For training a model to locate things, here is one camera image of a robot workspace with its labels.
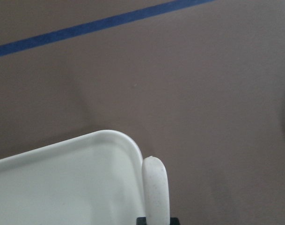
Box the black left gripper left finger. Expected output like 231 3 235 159
136 217 147 225

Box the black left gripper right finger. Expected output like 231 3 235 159
170 217 180 225

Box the white spoon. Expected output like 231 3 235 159
142 156 170 225

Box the white rectangular tray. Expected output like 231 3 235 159
0 130 145 225

